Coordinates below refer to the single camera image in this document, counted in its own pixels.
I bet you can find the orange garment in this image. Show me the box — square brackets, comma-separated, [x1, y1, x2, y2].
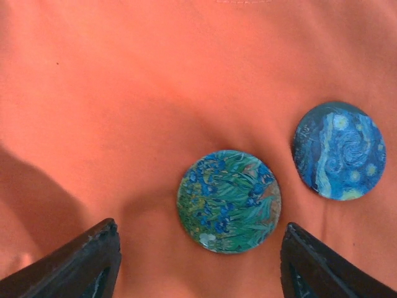
[1, 1, 396, 297]

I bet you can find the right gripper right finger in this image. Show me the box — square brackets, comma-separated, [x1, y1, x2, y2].
[280, 222, 396, 298]

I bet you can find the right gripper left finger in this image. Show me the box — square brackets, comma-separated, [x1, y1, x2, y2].
[1, 218, 121, 297]

